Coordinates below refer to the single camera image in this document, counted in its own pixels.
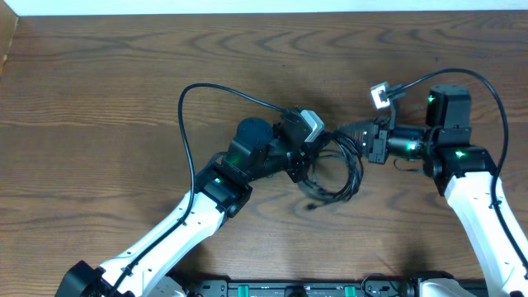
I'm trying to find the left camera cable black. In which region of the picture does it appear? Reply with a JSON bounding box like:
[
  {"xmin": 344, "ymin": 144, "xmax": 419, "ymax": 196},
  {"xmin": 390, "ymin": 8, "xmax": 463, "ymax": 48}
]
[{"xmin": 110, "ymin": 82, "xmax": 304, "ymax": 231}]

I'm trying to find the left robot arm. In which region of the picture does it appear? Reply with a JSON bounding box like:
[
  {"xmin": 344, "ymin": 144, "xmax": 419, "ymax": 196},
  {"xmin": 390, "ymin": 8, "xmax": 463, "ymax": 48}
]
[{"xmin": 56, "ymin": 111, "xmax": 324, "ymax": 296}]

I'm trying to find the camera cable black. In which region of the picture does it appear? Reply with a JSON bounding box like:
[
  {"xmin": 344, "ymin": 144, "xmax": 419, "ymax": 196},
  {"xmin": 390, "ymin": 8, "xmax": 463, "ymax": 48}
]
[
  {"xmin": 110, "ymin": 82, "xmax": 304, "ymax": 231},
  {"xmin": 387, "ymin": 68, "xmax": 528, "ymax": 281}
]

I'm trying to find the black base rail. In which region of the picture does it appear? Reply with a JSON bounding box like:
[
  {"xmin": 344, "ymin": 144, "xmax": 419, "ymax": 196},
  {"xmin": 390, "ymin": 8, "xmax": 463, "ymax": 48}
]
[{"xmin": 164, "ymin": 271, "xmax": 492, "ymax": 297}]

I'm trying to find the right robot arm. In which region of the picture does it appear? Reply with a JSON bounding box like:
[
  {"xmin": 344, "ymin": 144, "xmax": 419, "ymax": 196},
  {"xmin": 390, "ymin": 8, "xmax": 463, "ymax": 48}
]
[{"xmin": 339, "ymin": 83, "xmax": 527, "ymax": 296}]

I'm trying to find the right camera cable black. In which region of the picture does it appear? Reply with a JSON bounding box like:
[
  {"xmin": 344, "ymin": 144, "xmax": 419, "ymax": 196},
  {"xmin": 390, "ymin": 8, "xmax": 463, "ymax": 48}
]
[{"xmin": 387, "ymin": 68, "xmax": 528, "ymax": 281}]

